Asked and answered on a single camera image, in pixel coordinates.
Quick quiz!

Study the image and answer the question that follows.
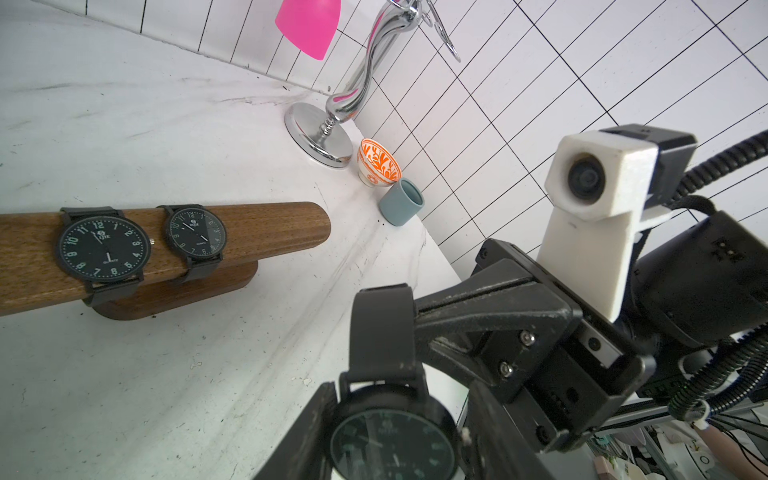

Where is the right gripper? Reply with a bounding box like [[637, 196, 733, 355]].
[[415, 239, 657, 452]]

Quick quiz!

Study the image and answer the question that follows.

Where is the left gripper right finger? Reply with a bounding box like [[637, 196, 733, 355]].
[[463, 381, 553, 480]]

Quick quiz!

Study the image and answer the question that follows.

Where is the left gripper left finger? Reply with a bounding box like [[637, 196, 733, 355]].
[[254, 382, 338, 480]]

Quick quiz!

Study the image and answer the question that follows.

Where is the small black square watch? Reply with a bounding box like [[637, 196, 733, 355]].
[[326, 284, 459, 479]]

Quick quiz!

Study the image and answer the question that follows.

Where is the black round analog watch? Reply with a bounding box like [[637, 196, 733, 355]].
[[160, 204, 227, 285]]

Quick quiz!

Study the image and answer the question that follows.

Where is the black slim strap watch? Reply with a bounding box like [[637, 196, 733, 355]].
[[55, 207, 152, 308]]

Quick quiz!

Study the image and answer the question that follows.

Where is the brown wooden watch stand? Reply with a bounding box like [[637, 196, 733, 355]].
[[1, 202, 331, 320]]

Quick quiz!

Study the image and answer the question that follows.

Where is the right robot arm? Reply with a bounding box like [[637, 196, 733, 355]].
[[415, 124, 767, 451]]

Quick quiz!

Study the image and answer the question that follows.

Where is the grey-blue ceramic cup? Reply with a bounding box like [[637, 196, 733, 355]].
[[378, 178, 425, 227]]

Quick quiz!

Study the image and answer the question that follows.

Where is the orange patterned white bowl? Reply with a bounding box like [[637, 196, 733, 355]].
[[357, 138, 402, 187]]

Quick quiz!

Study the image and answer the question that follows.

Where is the pink plastic wine glass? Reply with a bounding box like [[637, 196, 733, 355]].
[[275, 0, 342, 60]]

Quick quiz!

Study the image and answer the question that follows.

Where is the chrome wire glass holder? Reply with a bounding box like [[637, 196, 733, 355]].
[[284, 1, 460, 169]]

